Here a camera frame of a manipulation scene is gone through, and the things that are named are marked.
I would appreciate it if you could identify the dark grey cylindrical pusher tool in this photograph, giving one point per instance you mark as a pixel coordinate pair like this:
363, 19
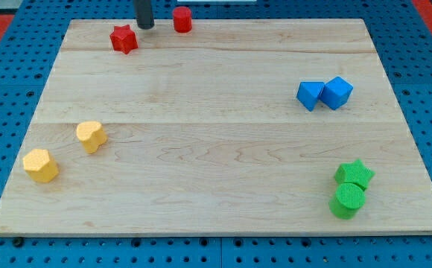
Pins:
144, 14

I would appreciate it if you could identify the red star block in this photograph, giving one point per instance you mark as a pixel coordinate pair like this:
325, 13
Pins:
123, 39

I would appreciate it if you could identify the green star block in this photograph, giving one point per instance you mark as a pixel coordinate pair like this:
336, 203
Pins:
355, 172

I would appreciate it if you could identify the red cylinder block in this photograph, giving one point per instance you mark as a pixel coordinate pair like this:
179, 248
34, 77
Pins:
182, 18

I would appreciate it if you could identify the yellow heart block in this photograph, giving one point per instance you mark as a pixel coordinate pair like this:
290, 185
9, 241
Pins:
91, 135

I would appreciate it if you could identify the light wooden board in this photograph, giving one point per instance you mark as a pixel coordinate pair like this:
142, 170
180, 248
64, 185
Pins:
206, 136

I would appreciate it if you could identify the blue triangular prism block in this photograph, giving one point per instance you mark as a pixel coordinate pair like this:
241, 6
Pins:
308, 94

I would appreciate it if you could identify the yellow hexagon block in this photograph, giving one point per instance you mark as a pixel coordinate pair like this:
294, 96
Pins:
40, 165

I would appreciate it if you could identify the blue cube block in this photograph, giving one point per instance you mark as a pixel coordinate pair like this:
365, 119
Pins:
336, 93

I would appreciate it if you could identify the green cylinder block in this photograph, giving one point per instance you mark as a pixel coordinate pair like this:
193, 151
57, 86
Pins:
348, 199

